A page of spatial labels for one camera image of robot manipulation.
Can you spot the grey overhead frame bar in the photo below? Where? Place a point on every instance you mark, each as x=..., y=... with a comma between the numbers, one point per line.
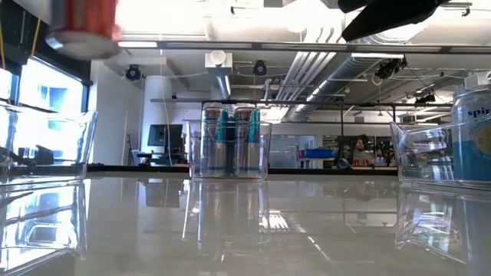
x=249, y=46

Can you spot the blue storage crate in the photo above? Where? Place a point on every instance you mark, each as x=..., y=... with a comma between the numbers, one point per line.
x=318, y=153

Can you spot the bright window pane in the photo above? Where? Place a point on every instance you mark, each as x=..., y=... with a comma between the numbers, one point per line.
x=5, y=84
x=50, y=88

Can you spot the black round ceiling camera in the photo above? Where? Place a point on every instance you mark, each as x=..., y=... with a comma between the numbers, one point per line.
x=259, y=68
x=133, y=72

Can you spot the silver spiral ventilation duct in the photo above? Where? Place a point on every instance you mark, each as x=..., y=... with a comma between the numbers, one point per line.
x=345, y=69

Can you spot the black ceiling spotlight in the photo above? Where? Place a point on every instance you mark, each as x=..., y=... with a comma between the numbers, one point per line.
x=389, y=67

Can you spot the red Fanta soda can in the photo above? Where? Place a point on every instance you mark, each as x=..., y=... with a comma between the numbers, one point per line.
x=88, y=19

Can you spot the slim silver blue energy can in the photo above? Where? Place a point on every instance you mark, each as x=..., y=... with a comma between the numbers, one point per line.
x=213, y=153
x=247, y=153

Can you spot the white ceiling light strip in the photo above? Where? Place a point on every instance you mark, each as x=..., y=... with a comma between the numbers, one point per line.
x=377, y=55

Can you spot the clear plastic bin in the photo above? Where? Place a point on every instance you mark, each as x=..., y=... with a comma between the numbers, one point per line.
x=422, y=153
x=76, y=153
x=264, y=153

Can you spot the white ceiling unit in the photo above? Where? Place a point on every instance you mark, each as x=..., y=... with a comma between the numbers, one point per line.
x=477, y=80

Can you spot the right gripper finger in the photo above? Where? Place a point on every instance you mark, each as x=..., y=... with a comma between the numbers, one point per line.
x=391, y=19
x=353, y=4

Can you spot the white blue Spindrift can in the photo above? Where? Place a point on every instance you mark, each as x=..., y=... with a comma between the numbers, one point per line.
x=473, y=153

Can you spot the black computer monitor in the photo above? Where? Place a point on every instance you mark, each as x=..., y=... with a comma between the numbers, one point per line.
x=165, y=135

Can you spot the white ceiling pipe rack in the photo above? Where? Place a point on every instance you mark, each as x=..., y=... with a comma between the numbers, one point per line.
x=303, y=65

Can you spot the white overhead camera housing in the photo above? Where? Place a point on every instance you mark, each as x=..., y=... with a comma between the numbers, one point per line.
x=218, y=61

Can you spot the person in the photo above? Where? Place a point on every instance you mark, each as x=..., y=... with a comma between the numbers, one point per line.
x=360, y=151

